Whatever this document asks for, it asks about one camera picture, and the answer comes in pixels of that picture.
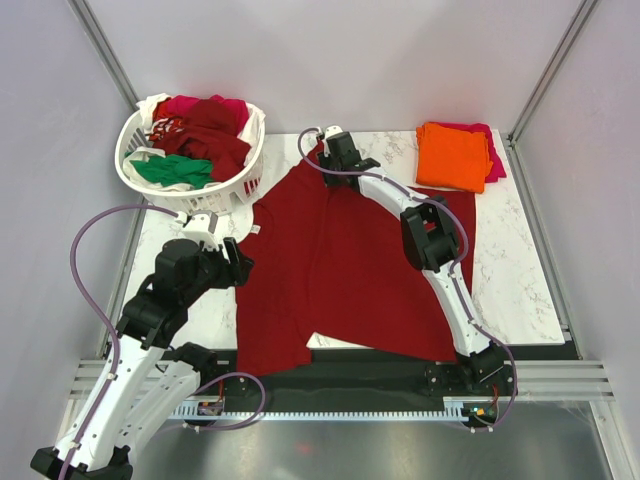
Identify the left aluminium frame post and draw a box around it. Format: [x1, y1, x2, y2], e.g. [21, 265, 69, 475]
[68, 0, 138, 110]

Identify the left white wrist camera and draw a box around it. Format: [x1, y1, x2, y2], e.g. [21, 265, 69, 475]
[174, 211, 218, 251]

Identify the right aluminium frame post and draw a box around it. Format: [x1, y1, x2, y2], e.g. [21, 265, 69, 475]
[505, 0, 601, 146]

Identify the pile of red shirts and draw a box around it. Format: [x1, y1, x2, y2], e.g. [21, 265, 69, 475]
[149, 95, 251, 182]

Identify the folded pink t shirt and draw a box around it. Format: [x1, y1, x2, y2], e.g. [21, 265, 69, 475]
[437, 122, 507, 183]

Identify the aluminium frame post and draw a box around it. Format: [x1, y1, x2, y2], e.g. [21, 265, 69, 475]
[505, 0, 601, 146]
[68, 0, 138, 110]

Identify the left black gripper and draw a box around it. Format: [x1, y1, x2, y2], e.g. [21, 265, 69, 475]
[182, 236, 254, 303]

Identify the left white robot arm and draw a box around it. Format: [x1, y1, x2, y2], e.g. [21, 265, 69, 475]
[30, 237, 253, 479]

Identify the dark red t shirt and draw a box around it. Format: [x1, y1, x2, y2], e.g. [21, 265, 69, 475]
[236, 164, 456, 376]

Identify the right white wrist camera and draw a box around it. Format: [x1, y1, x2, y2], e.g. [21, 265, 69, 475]
[316, 125, 343, 141]

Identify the white slotted cable duct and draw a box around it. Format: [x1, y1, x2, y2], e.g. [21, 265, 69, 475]
[168, 398, 495, 422]

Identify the folded orange t shirt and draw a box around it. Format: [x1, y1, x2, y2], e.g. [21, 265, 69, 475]
[416, 123, 493, 194]

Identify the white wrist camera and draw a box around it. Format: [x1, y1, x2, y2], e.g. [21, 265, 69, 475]
[316, 125, 343, 141]
[174, 211, 218, 251]

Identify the green t shirt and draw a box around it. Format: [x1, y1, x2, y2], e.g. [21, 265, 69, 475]
[130, 154, 213, 189]

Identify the white laundry basket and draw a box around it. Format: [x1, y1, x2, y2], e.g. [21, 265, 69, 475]
[114, 101, 266, 215]

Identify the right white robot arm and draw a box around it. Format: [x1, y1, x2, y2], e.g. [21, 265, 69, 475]
[311, 126, 517, 395]

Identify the white cloth in basket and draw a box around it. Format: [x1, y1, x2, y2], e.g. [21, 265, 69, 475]
[122, 93, 265, 193]

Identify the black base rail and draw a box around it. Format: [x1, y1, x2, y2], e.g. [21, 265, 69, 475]
[195, 347, 516, 414]

